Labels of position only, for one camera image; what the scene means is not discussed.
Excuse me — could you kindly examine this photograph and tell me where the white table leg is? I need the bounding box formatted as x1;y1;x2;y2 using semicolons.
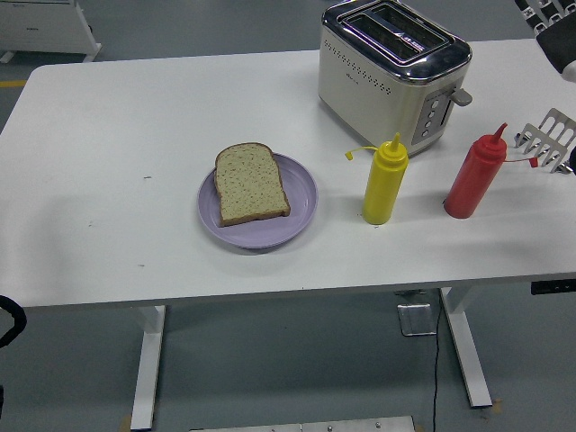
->
439;287;493;410
130;305;167;431

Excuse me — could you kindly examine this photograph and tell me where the bread slice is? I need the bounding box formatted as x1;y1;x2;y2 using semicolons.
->
213;142;292;229

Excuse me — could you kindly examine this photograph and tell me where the yellow squeeze bottle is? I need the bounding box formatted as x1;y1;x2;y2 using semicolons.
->
344;132;410;226

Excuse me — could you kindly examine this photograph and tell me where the purple plate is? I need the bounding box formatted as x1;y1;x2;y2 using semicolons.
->
196;152;320;251

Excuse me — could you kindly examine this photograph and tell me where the grey metal base plate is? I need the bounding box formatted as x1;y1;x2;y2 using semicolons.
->
188;415;416;432

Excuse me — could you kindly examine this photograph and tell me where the metal floor box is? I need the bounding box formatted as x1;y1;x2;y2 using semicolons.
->
397;303;437;338

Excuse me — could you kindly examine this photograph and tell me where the black floor cable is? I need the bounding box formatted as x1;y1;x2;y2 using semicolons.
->
429;292;445;432

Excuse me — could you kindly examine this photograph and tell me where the metal toast rack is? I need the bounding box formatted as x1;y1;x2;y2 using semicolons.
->
514;107;576;175

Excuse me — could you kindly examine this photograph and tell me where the red squeeze bottle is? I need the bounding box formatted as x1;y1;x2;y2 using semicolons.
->
443;121;540;221

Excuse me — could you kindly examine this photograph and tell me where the black table control panel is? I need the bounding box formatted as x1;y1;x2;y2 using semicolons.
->
530;279;576;296

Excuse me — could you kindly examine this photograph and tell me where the white cabinet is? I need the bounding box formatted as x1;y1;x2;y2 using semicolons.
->
0;0;103;63

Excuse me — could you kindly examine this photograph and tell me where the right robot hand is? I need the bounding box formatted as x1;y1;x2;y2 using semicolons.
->
515;0;576;82

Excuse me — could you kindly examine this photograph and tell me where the cream and chrome toaster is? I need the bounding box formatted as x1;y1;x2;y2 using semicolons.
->
317;0;473;158

